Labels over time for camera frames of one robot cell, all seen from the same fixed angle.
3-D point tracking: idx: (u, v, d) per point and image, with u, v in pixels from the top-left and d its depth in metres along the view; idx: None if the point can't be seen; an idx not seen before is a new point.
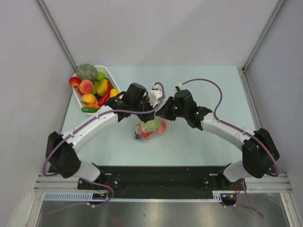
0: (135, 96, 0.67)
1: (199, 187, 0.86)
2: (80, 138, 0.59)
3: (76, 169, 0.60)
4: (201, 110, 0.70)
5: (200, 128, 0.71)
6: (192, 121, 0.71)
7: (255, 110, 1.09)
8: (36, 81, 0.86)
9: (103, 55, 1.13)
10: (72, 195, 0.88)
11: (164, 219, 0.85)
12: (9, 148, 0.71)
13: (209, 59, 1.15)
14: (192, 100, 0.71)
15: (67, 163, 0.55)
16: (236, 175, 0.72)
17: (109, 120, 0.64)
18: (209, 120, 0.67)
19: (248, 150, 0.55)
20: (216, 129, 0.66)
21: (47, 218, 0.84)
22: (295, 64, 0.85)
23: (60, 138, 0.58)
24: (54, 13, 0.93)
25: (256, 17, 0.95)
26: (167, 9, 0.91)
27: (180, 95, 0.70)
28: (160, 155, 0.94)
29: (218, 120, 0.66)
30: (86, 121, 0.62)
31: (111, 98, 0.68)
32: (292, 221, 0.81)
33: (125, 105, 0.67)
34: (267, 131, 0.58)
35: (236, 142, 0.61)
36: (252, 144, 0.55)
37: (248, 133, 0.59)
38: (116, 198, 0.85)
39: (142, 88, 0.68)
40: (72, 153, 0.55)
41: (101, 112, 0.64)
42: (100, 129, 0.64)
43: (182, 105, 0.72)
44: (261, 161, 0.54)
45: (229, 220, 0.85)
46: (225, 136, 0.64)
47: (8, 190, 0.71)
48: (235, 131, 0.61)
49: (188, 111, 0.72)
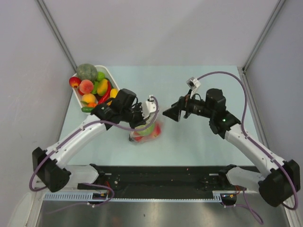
0: (125, 102, 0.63)
1: (199, 187, 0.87)
2: (65, 154, 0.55)
3: (66, 183, 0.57)
4: (229, 117, 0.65)
5: (222, 135, 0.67)
6: (217, 126, 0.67)
7: (255, 110, 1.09)
8: (36, 81, 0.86)
9: (103, 55, 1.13)
10: (73, 195, 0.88)
11: (164, 219, 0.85)
12: (10, 148, 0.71)
13: (209, 59, 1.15)
14: (224, 105, 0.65)
15: (52, 180, 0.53)
16: (242, 184, 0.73)
17: (95, 130, 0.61)
18: (236, 133, 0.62)
19: (272, 180, 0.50)
20: (240, 145, 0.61)
21: (47, 218, 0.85)
22: (295, 64, 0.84)
23: (44, 154, 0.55)
24: (54, 13, 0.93)
25: (256, 17, 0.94)
26: (167, 9, 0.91)
27: (213, 97, 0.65)
28: (161, 155, 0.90)
29: (247, 136, 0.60)
30: (70, 134, 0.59)
31: (99, 105, 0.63)
32: (292, 221, 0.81)
33: (112, 112, 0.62)
34: (298, 164, 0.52)
35: (259, 165, 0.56)
36: (277, 176, 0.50)
37: (277, 162, 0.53)
38: (116, 198, 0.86)
39: (133, 94, 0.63)
40: (57, 170, 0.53)
41: (86, 123, 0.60)
42: (87, 140, 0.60)
43: (211, 107, 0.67)
44: (282, 194, 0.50)
45: (228, 220, 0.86)
46: (250, 156, 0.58)
47: (8, 191, 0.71)
48: (262, 156, 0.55)
49: (215, 116, 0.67)
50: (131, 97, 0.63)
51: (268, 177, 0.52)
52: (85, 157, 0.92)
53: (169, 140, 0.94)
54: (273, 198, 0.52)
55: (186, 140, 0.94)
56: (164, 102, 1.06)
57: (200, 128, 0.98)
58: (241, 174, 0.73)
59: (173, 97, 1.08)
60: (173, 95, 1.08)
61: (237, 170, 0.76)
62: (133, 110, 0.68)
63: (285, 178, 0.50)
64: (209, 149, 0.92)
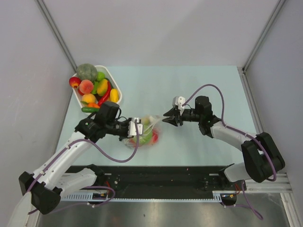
0: (108, 116, 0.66)
1: (199, 187, 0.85)
2: (52, 175, 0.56)
3: (57, 204, 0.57)
4: (215, 119, 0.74)
5: (209, 135, 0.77)
6: (204, 128, 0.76)
7: (255, 110, 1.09)
8: (36, 81, 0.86)
9: (103, 55, 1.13)
10: (73, 195, 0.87)
11: (163, 219, 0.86)
12: (9, 148, 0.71)
13: (209, 59, 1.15)
14: (210, 110, 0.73)
15: (42, 203, 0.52)
16: (236, 176, 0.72)
17: (81, 147, 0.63)
18: (218, 126, 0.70)
19: (246, 149, 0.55)
20: (223, 135, 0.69)
21: (48, 218, 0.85)
22: (295, 64, 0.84)
23: (31, 178, 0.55)
24: (54, 13, 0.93)
25: (256, 17, 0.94)
26: (167, 9, 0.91)
27: (200, 102, 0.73)
28: (157, 154, 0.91)
29: (226, 126, 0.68)
30: (56, 154, 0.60)
31: (81, 120, 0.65)
32: (292, 221, 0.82)
33: (96, 126, 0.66)
34: (269, 135, 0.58)
35: (236, 143, 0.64)
36: (252, 144, 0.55)
37: (249, 135, 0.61)
38: (116, 198, 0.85)
39: (117, 107, 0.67)
40: (46, 192, 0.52)
41: (71, 141, 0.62)
42: (73, 158, 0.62)
43: (200, 112, 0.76)
44: (260, 162, 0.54)
45: (228, 219, 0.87)
46: (231, 141, 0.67)
47: (8, 191, 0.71)
48: (238, 135, 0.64)
49: (202, 118, 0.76)
50: (113, 110, 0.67)
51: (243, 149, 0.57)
52: (84, 158, 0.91)
53: (169, 140, 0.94)
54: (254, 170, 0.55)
55: (187, 140, 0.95)
56: (165, 102, 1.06)
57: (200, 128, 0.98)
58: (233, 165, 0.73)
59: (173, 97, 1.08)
60: (173, 95, 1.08)
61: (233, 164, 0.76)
62: (120, 125, 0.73)
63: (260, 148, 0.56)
64: (209, 149, 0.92)
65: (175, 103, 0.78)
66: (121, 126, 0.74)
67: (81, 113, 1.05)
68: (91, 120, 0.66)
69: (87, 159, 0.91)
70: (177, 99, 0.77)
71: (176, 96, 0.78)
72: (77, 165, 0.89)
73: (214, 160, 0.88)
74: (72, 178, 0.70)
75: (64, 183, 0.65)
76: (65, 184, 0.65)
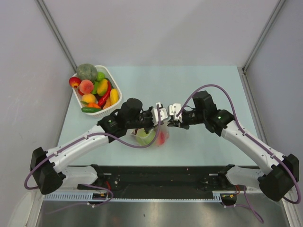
0: (128, 116, 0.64)
1: (199, 187, 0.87)
2: (63, 159, 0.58)
3: (57, 188, 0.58)
4: (221, 113, 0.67)
5: (218, 134, 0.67)
6: (212, 125, 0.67)
7: (255, 110, 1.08)
8: (36, 81, 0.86)
9: (103, 55, 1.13)
10: (73, 195, 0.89)
11: (163, 219, 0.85)
12: (9, 148, 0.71)
13: (209, 59, 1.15)
14: (211, 103, 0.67)
15: (45, 182, 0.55)
16: (241, 181, 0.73)
17: (97, 141, 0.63)
18: (233, 130, 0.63)
19: (274, 176, 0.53)
20: (238, 142, 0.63)
21: (47, 218, 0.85)
22: (295, 64, 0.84)
23: (45, 155, 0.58)
24: (54, 13, 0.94)
25: (255, 17, 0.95)
26: (167, 8, 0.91)
27: (198, 96, 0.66)
28: (157, 154, 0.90)
29: (245, 134, 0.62)
30: (74, 140, 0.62)
31: (104, 117, 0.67)
32: (292, 221, 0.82)
33: (117, 126, 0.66)
34: (297, 158, 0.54)
35: (260, 162, 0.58)
36: (279, 172, 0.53)
37: (277, 158, 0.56)
38: (116, 198, 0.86)
39: (138, 107, 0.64)
40: (51, 173, 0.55)
41: (91, 133, 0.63)
42: (87, 149, 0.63)
43: (200, 108, 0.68)
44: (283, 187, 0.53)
45: (228, 220, 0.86)
46: (250, 154, 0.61)
47: (8, 191, 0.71)
48: (262, 153, 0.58)
49: (206, 114, 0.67)
50: (135, 111, 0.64)
51: (269, 174, 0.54)
52: (83, 158, 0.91)
53: (169, 140, 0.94)
54: (275, 195, 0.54)
55: (186, 140, 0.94)
56: (164, 102, 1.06)
57: (200, 128, 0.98)
58: (240, 171, 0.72)
59: (173, 97, 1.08)
60: (173, 95, 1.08)
61: (237, 169, 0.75)
62: (143, 118, 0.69)
63: (286, 173, 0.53)
64: (209, 149, 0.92)
65: (169, 113, 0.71)
66: (145, 118, 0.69)
67: (81, 113, 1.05)
68: (113, 117, 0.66)
69: (87, 158, 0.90)
70: (170, 108, 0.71)
71: (170, 105, 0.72)
72: (76, 165, 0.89)
73: (214, 160, 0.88)
74: (75, 170, 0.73)
75: (67, 173, 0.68)
76: (68, 174, 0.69)
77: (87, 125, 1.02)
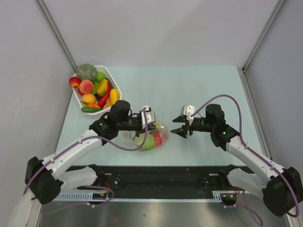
0: (118, 117, 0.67)
1: (199, 187, 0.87)
2: (61, 165, 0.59)
3: (56, 195, 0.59)
4: (229, 130, 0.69)
5: (223, 148, 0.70)
6: (218, 139, 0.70)
7: (255, 110, 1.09)
8: (36, 82, 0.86)
9: (103, 54, 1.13)
10: (73, 195, 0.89)
11: (163, 219, 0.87)
12: (9, 148, 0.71)
13: (209, 59, 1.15)
14: (223, 119, 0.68)
15: (44, 190, 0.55)
16: (242, 186, 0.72)
17: (93, 144, 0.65)
18: (236, 144, 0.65)
19: (272, 187, 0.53)
20: (241, 155, 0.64)
21: (47, 218, 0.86)
22: (295, 64, 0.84)
23: (41, 164, 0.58)
24: (54, 13, 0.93)
25: (255, 17, 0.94)
26: (168, 8, 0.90)
27: (212, 111, 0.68)
28: (157, 154, 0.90)
29: (246, 146, 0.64)
30: (69, 145, 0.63)
31: (96, 121, 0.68)
32: (292, 221, 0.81)
33: (109, 128, 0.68)
34: (298, 171, 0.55)
35: (260, 173, 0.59)
36: (278, 183, 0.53)
37: (276, 169, 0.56)
38: (116, 198, 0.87)
39: (126, 108, 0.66)
40: (50, 181, 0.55)
41: (84, 137, 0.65)
42: (83, 153, 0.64)
43: (211, 120, 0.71)
44: (284, 202, 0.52)
45: (227, 219, 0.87)
46: (250, 165, 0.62)
47: (8, 191, 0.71)
48: (262, 164, 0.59)
49: (215, 128, 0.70)
50: (123, 111, 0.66)
51: (268, 184, 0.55)
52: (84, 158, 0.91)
53: (169, 140, 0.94)
54: (275, 206, 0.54)
55: (186, 140, 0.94)
56: (165, 102, 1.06)
57: None
58: (242, 177, 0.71)
59: (173, 97, 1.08)
60: (173, 95, 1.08)
61: (240, 173, 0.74)
62: (132, 120, 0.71)
63: (285, 185, 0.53)
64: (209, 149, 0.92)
65: (183, 112, 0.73)
66: (134, 121, 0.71)
67: (81, 113, 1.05)
68: (104, 121, 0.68)
69: (87, 158, 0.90)
70: (186, 108, 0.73)
71: (185, 106, 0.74)
72: (76, 165, 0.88)
73: (214, 160, 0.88)
74: (72, 174, 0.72)
75: (66, 177, 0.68)
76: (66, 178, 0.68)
77: (87, 125, 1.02)
